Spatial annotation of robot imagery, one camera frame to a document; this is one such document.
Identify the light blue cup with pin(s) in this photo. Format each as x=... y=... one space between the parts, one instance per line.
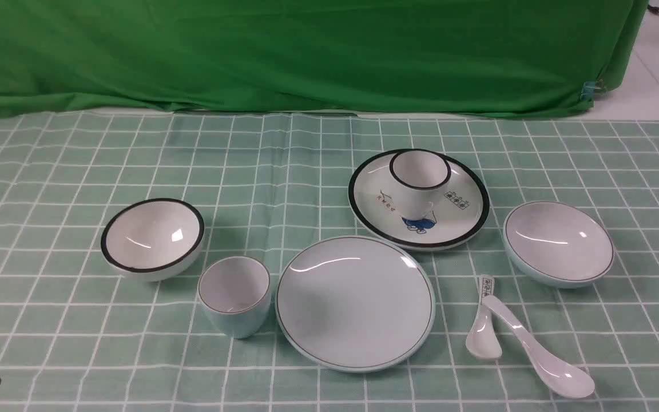
x=236 y=295

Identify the light blue bowl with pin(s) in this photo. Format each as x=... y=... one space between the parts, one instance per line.
x=557 y=245

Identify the long white spoon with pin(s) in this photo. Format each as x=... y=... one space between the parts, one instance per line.
x=561 y=377

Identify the black rimmed patterned plate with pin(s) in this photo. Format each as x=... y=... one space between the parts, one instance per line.
x=456 y=218

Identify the black rimmed white cup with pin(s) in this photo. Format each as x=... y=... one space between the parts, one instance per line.
x=418 y=180

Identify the light blue plate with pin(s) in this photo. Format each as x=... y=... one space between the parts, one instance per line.
x=355 y=304

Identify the black rimmed white bowl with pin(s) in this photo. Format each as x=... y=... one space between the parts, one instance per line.
x=153 y=240

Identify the small patterned white spoon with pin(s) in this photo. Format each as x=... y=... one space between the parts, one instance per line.
x=481 y=341

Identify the blue binder clip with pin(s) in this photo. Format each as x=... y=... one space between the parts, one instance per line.
x=588 y=91

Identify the green backdrop cloth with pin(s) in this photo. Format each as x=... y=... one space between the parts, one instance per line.
x=499 y=59

